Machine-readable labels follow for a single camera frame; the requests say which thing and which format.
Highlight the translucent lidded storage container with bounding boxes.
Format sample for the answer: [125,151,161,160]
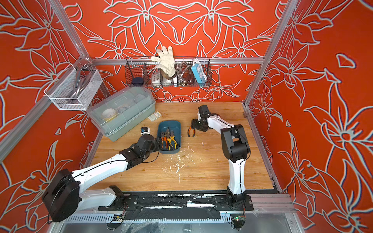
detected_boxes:
[86,87,155,142]

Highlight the small white cardboard box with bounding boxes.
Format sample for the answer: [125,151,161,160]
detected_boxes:
[148,111,162,122]

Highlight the black wire wall basket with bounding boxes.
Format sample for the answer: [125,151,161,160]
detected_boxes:
[125,56,212,87]

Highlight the light blue bottle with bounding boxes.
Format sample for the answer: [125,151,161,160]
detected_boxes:
[191,59,207,86]

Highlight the white wire mesh basket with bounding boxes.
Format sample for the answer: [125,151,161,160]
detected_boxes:
[44,65,103,111]

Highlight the coiled cable in basket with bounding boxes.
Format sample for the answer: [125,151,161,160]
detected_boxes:
[177,62,193,86]

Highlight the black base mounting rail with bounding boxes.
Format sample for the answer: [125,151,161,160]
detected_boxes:
[98,190,254,220]

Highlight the orange combination pliers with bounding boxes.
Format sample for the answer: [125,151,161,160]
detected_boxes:
[161,132,167,150]

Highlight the white power strip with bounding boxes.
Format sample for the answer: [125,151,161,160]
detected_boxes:
[151,71,161,85]

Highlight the blue plastic storage box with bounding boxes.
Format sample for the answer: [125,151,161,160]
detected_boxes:
[157,120,182,154]

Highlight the dark blue round object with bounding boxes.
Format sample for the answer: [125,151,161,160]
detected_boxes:
[131,77,144,86]

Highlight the white work glove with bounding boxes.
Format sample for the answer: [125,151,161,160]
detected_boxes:
[151,46,176,78]

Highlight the small orange needle-nose pliers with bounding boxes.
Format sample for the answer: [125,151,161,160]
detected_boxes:
[187,119,196,137]

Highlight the yellow combination pliers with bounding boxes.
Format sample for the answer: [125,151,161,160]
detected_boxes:
[164,133,171,150]

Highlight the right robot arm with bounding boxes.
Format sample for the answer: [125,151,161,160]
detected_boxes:
[189,105,251,208]

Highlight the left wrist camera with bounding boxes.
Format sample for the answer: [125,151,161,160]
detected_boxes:
[140,126,151,135]

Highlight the yellow-orange large pliers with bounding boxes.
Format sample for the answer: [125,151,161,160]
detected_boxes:
[169,131,178,150]

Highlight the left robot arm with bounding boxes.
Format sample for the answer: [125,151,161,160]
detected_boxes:
[42,134,161,222]

